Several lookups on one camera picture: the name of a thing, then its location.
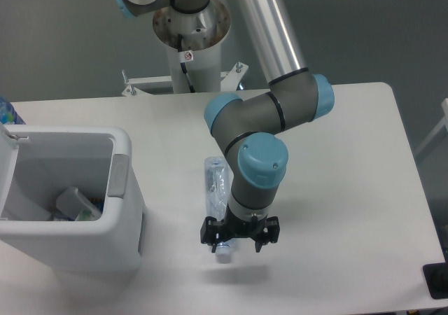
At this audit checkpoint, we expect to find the white trash can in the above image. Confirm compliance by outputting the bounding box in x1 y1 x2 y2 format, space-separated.
1 125 146 272

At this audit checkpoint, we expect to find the clear plastic water bottle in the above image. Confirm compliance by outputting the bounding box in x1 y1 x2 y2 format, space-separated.
204 156 236 264

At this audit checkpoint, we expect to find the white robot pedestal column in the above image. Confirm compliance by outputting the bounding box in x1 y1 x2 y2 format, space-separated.
153 0 230 94

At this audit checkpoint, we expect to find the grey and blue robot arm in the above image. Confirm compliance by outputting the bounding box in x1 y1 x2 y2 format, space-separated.
116 0 335 250

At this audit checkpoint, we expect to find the white paper wrapper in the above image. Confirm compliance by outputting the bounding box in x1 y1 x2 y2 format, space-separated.
56 187 102 221

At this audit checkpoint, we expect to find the white frame at right edge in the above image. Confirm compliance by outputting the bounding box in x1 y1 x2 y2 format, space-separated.
414 98 447 161

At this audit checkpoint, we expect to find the white pedestal base frame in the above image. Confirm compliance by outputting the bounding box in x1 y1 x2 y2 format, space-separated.
120 61 250 97

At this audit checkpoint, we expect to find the black device at table corner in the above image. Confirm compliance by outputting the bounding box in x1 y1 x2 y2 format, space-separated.
423 262 447 300

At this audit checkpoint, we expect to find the blue labelled bottle at edge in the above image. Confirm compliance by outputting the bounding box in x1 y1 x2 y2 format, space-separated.
0 97 25 125

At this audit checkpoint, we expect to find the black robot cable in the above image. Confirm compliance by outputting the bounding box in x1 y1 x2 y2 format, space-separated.
176 33 196 93

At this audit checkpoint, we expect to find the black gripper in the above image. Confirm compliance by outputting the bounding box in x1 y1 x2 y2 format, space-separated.
200 212 280 253

